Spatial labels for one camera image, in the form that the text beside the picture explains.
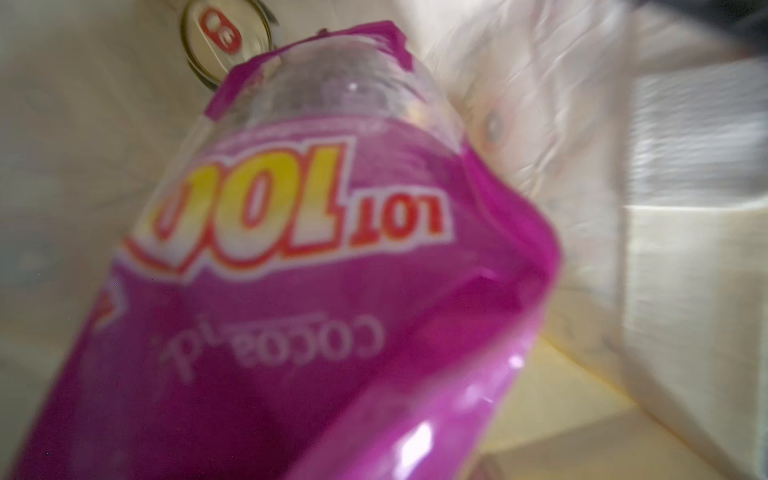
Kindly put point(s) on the magenta Lot 100 candy bag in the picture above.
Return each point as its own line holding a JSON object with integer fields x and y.
{"x": 329, "y": 283}

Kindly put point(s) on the green drink can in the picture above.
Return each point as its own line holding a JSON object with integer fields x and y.
{"x": 217, "y": 35}

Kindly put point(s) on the cream canvas tote bag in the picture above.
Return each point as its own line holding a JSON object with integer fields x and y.
{"x": 651, "y": 359}

